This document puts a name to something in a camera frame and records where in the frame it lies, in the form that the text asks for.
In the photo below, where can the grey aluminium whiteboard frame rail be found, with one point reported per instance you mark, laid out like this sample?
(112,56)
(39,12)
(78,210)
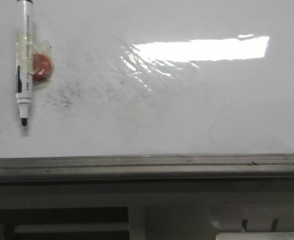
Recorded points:
(145,167)

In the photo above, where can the white whiteboard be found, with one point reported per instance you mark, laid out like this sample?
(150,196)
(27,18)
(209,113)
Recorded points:
(144,77)

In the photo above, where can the red round magnet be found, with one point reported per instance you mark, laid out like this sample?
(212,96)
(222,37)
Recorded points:
(42,67)

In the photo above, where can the white black whiteboard marker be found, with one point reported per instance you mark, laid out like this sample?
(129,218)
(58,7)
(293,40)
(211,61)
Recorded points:
(24,58)

